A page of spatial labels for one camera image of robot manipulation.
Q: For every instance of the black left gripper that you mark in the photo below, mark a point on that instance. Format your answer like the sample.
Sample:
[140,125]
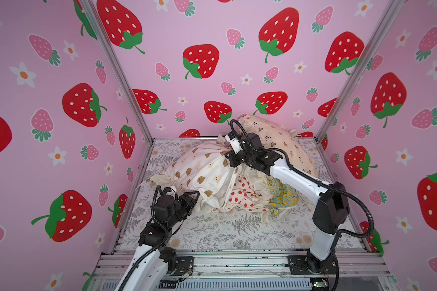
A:
[190,202]

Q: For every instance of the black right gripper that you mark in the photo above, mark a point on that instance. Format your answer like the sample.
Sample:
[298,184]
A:
[235,157]

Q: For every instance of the red strawberry print pillow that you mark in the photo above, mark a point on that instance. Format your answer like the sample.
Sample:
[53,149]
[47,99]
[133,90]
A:
[249,191]

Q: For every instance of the cream bear print pillow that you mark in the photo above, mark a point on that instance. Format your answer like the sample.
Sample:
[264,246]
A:
[204,169]

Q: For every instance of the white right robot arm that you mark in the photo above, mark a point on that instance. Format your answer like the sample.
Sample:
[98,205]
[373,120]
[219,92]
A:
[331,207]

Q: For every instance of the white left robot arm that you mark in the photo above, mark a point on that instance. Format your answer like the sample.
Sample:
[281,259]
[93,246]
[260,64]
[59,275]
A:
[153,259]

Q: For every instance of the beige animal print pillow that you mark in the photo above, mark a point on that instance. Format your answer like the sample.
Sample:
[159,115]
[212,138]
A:
[272,136]

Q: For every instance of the floral pattern table mat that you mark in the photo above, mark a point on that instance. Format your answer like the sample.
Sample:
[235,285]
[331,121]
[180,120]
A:
[215,231]

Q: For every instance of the yellow lemon print pillow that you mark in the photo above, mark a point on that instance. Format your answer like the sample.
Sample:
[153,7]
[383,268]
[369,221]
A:
[283,197]

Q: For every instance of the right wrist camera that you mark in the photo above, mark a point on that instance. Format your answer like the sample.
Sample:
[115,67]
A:
[234,142]

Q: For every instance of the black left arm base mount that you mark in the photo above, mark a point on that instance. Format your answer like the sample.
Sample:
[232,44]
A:
[177,266]

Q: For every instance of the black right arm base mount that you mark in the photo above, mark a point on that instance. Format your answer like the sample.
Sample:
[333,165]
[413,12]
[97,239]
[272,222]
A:
[308,264]

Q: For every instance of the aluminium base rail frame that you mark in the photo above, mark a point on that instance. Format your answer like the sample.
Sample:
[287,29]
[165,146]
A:
[261,270]

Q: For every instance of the aluminium frame corner post right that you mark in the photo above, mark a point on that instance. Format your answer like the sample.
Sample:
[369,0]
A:
[386,20]

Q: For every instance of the aluminium frame corner post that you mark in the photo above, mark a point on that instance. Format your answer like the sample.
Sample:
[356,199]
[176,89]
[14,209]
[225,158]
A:
[106,45]
[386,20]

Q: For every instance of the aluminium frame corner post left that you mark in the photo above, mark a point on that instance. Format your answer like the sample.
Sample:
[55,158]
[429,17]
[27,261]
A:
[106,45]

